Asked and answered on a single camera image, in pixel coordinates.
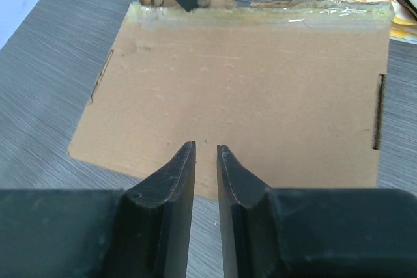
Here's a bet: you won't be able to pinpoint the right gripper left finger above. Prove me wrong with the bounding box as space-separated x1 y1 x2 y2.
1 142 196 277

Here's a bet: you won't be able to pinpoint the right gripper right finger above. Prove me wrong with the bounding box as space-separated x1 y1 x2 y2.
217 145 416 277

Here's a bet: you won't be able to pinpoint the brown cardboard express box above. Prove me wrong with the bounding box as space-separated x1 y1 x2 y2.
68 0 394 199

